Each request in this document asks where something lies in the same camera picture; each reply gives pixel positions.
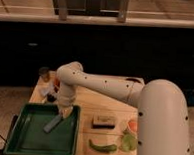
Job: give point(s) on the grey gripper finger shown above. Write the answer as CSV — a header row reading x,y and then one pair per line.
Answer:
x,y
49,127

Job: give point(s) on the green plastic tray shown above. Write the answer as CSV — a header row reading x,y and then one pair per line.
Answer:
x,y
29,138

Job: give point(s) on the green leafy vegetable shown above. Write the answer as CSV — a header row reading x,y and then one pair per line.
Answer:
x,y
128,141

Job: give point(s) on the dark lidded jar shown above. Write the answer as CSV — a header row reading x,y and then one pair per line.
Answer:
x,y
44,73

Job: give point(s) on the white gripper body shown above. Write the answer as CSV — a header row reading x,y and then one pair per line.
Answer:
x,y
65,105

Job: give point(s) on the brown black sponge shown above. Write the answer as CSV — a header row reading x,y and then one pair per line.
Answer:
x,y
104,122

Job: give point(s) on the wooden chair frame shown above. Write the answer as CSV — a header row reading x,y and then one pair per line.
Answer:
x,y
94,8

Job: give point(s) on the green pepper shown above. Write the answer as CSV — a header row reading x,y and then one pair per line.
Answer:
x,y
103,149

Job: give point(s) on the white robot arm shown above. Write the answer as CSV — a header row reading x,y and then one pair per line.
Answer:
x,y
162,108

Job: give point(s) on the small white dark object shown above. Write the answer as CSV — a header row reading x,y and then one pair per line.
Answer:
x,y
49,94

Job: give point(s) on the orange fruit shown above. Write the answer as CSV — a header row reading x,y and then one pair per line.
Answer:
x,y
132,125

